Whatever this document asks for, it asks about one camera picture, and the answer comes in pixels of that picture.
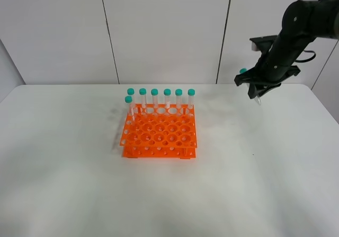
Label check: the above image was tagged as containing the back row tube six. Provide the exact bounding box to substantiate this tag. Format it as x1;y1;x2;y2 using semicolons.
188;89;195;109

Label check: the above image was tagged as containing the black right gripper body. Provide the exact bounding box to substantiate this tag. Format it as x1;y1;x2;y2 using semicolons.
255;39;301;85

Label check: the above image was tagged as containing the test tube with teal cap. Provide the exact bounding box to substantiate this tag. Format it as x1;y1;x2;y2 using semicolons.
239;68;261;106

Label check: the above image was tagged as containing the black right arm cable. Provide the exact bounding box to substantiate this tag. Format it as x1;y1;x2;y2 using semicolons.
296;50;317;63

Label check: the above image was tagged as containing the orange test tube rack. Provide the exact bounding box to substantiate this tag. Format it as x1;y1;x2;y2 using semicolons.
120;103;198;159

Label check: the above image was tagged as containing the back row tube two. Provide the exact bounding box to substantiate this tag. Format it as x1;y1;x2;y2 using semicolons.
139;88;147;109

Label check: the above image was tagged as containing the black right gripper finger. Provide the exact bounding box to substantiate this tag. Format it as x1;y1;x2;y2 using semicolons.
248;83;281;99
234;67;265;86

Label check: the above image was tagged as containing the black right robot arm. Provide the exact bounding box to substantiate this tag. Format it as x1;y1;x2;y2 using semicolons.
234;0;338;99

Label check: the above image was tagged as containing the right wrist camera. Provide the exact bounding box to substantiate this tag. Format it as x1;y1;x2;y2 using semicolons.
249;35;277;53

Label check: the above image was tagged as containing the back row tube four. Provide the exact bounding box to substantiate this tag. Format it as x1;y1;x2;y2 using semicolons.
164;89;171;109

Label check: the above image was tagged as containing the back row tube three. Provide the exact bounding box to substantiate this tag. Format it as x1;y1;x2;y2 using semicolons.
151;89;158;109

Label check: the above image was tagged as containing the front-left rack test tube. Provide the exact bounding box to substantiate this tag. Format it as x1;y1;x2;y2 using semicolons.
125;96;135;121

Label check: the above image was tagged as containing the back row tube one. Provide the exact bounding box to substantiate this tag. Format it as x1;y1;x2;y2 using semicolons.
127;88;136;107

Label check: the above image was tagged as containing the back row tube five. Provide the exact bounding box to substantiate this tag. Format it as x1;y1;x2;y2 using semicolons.
175;89;182;109

